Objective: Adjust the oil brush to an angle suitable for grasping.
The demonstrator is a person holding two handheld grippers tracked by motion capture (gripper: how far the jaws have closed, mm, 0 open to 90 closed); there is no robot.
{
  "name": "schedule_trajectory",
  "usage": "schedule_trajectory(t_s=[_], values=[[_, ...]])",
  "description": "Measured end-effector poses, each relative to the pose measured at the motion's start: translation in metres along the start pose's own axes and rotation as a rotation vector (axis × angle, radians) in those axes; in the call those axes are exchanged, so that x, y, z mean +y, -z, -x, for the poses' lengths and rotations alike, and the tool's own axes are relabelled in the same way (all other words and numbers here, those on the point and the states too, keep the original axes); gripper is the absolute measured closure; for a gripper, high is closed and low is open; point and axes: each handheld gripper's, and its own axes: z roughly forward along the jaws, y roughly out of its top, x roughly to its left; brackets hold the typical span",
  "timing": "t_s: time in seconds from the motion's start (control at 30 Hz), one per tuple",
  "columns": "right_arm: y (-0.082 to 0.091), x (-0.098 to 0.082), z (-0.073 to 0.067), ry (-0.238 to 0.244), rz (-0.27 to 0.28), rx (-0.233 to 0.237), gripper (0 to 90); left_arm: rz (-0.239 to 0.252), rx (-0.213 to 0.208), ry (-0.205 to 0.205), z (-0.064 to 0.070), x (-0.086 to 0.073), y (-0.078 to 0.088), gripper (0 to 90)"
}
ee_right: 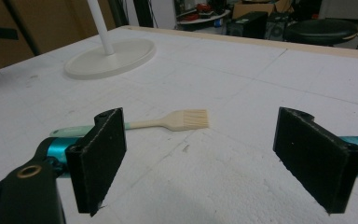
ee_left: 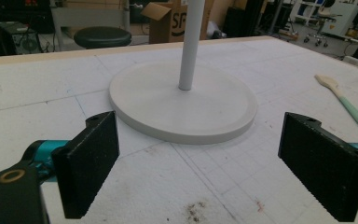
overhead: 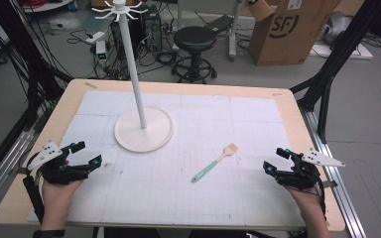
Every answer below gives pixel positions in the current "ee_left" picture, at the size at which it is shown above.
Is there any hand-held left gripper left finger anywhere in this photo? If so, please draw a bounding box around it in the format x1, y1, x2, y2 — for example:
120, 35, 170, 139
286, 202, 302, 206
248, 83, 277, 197
21, 110, 120, 219

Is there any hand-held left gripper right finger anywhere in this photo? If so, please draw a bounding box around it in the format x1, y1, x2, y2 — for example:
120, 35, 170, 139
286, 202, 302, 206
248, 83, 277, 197
277, 112, 358, 223

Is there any white round stand with pole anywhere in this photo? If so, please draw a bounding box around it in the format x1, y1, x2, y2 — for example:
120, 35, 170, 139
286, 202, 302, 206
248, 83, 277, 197
108, 0, 258, 146

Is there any white rolling chair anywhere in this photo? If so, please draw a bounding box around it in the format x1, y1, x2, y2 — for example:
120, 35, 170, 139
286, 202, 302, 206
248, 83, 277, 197
303, 6, 343, 49

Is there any brown cardboard box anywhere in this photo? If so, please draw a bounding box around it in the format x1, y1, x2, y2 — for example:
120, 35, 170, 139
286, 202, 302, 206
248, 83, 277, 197
140, 0, 218, 45

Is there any wooden spatula with green handle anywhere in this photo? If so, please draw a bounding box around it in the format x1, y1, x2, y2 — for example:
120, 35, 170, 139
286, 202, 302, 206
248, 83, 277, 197
314, 74, 358, 140

